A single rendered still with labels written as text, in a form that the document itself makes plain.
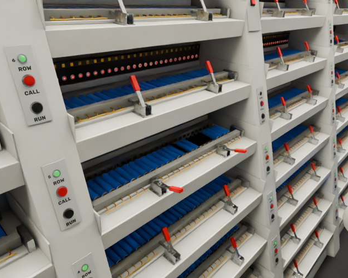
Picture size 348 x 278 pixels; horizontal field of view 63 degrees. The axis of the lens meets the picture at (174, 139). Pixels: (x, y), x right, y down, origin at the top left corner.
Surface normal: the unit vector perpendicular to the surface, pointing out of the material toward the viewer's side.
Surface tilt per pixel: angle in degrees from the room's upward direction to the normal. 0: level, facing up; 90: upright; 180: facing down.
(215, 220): 19
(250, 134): 90
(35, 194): 90
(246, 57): 90
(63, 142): 90
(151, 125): 109
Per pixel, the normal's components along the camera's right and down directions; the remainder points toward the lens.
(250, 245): 0.06, -0.88
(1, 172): 0.72, 0.36
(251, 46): 0.70, 0.07
